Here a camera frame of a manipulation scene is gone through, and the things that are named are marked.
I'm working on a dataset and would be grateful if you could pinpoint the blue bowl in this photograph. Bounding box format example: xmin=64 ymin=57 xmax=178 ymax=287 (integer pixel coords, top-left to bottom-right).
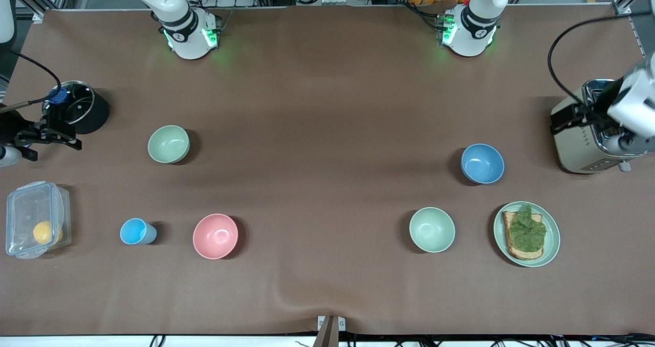
xmin=461 ymin=143 xmax=505 ymax=185

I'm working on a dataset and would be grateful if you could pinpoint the pale green bowl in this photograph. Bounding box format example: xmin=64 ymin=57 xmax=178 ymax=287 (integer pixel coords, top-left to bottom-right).
xmin=409 ymin=207 xmax=456 ymax=253
xmin=148 ymin=125 xmax=190 ymax=164

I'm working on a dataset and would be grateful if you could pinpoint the pink bowl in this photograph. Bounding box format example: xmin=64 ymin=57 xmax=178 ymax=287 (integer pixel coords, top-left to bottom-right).
xmin=192 ymin=213 xmax=239 ymax=260

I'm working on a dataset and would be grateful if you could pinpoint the beige metal toaster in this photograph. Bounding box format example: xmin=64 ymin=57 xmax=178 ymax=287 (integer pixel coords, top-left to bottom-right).
xmin=551 ymin=79 xmax=650 ymax=174

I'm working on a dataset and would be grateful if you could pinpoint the glass lid with blue knob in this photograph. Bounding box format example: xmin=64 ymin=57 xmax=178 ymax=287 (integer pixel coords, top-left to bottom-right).
xmin=42 ymin=80 xmax=96 ymax=126

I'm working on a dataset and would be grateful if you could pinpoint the clear plastic lidded container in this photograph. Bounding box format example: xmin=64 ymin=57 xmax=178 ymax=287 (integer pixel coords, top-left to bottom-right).
xmin=5 ymin=181 xmax=72 ymax=259

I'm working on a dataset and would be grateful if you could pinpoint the yellow lemon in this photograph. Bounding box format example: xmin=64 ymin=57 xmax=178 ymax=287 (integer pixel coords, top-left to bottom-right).
xmin=33 ymin=221 xmax=63 ymax=245

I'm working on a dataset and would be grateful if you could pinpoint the green lettuce leaf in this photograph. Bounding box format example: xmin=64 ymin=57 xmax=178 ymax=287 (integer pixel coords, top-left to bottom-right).
xmin=508 ymin=204 xmax=547 ymax=252

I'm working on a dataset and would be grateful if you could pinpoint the pale green plate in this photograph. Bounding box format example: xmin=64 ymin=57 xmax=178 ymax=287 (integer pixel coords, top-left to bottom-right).
xmin=493 ymin=201 xmax=561 ymax=268

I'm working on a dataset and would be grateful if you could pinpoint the blue plastic cup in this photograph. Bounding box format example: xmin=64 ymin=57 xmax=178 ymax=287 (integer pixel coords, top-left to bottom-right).
xmin=120 ymin=218 xmax=158 ymax=245

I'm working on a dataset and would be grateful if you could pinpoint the toasted bread slice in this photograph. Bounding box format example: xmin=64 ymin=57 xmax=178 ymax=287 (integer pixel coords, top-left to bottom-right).
xmin=502 ymin=211 xmax=544 ymax=261

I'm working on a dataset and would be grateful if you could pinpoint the brown table mat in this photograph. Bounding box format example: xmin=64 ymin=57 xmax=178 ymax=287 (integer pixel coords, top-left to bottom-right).
xmin=0 ymin=4 xmax=655 ymax=336

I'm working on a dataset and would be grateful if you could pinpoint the black pot with blue handle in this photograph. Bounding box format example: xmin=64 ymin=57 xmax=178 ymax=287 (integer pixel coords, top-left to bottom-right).
xmin=42 ymin=80 xmax=110 ymax=135

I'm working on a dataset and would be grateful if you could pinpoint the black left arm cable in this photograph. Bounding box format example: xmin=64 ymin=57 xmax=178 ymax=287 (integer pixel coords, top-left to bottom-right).
xmin=547 ymin=10 xmax=655 ymax=105

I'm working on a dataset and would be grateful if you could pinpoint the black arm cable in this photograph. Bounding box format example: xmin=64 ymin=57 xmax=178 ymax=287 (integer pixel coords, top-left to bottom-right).
xmin=9 ymin=50 xmax=63 ymax=108
xmin=547 ymin=10 xmax=655 ymax=105

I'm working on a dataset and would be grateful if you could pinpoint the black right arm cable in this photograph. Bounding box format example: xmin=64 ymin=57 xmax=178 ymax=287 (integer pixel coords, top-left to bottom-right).
xmin=9 ymin=50 xmax=63 ymax=108

